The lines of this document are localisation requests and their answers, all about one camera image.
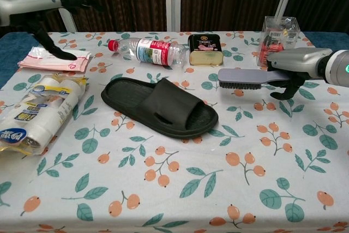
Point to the floral fruit print tablecloth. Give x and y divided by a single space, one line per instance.
174 189

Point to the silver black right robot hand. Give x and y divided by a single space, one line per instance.
300 59

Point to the clear box with red items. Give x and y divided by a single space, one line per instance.
275 36

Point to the clear bottle with red cap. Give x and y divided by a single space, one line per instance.
152 51

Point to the pink wet wipes pack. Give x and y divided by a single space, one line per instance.
41 62

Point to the black rubber slipper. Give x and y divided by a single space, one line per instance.
169 99

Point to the black luncheon meat can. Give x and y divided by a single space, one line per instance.
205 47

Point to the white garbage bag rolls pack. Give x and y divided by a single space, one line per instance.
41 107

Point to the grey scrub brush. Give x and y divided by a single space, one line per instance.
240 76

